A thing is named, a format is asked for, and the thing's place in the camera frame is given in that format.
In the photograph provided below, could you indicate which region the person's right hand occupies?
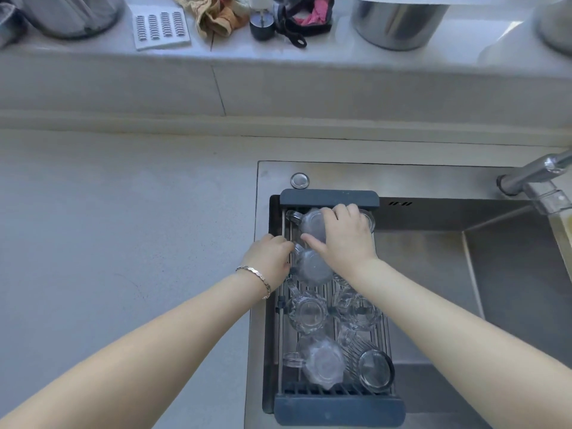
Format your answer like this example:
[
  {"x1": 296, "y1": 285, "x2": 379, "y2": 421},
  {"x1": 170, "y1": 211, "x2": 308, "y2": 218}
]
[{"x1": 300, "y1": 203, "x2": 381, "y2": 282}]

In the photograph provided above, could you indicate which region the person's left hand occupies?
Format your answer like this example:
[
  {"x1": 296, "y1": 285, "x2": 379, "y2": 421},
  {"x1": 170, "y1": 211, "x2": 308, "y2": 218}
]
[{"x1": 241, "y1": 234, "x2": 294, "y2": 292}]

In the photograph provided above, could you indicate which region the clear glass mug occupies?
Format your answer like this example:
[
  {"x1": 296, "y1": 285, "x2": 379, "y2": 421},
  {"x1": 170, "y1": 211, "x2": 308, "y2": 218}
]
[
  {"x1": 290, "y1": 244, "x2": 335, "y2": 285},
  {"x1": 285, "y1": 208, "x2": 331, "y2": 244}
]

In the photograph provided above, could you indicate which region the person's left forearm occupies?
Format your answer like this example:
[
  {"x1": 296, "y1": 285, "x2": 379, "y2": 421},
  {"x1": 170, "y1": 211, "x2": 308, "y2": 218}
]
[{"x1": 0, "y1": 271, "x2": 270, "y2": 429}]

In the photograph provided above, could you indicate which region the person's right forearm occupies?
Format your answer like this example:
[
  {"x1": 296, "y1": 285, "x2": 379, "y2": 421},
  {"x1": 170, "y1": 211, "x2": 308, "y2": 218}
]
[{"x1": 348, "y1": 258, "x2": 572, "y2": 429}]

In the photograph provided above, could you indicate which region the cluster of glass mugs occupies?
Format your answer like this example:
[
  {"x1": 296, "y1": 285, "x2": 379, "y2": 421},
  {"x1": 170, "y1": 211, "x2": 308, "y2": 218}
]
[{"x1": 282, "y1": 210, "x2": 397, "y2": 395}]

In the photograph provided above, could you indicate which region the grey sink drying rack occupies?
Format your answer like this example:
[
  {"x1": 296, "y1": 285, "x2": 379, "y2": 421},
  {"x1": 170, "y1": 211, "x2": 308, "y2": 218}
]
[{"x1": 273, "y1": 188, "x2": 406, "y2": 428}]

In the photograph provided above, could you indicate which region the stainless steel sink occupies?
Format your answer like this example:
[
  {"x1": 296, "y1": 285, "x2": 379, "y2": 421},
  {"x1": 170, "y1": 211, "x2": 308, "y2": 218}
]
[{"x1": 244, "y1": 161, "x2": 572, "y2": 429}]

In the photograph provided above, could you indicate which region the black basket holder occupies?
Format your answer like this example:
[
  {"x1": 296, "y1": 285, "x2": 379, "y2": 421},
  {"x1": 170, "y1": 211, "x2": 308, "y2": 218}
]
[{"x1": 273, "y1": 0, "x2": 334, "y2": 49}]

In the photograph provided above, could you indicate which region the pink cloth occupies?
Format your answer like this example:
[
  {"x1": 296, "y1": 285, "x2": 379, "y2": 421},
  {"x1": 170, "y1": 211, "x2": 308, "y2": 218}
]
[{"x1": 293, "y1": 0, "x2": 332, "y2": 27}]

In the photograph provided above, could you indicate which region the chrome kitchen faucet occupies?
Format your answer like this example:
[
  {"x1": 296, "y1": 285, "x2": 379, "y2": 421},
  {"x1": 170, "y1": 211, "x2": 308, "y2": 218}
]
[{"x1": 496, "y1": 149, "x2": 572, "y2": 215}]

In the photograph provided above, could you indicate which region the stainless steel pot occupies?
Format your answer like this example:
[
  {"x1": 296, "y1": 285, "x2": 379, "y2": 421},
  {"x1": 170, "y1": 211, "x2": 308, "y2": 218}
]
[{"x1": 350, "y1": 0, "x2": 450, "y2": 52}]

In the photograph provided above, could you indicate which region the beige and orange cloth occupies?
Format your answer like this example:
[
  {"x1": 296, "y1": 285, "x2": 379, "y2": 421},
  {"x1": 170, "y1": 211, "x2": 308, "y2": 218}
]
[{"x1": 173, "y1": 0, "x2": 251, "y2": 41}]

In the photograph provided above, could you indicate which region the white grater plate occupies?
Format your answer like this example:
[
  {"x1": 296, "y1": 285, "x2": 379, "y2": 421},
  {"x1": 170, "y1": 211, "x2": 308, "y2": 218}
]
[{"x1": 133, "y1": 10, "x2": 192, "y2": 52}]

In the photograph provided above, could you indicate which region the large grey container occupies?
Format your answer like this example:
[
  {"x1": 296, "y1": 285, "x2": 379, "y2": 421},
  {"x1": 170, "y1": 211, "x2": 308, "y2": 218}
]
[{"x1": 20, "y1": 0, "x2": 126, "y2": 40}]

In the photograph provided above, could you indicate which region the grey metal vessel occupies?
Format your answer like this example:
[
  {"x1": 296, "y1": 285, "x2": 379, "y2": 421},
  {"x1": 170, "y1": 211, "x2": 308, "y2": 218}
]
[{"x1": 535, "y1": 0, "x2": 572, "y2": 54}]

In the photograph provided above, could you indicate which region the silver chain bracelet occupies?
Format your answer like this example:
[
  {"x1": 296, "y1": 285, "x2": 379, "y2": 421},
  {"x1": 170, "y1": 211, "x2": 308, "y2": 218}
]
[{"x1": 235, "y1": 265, "x2": 272, "y2": 301}]

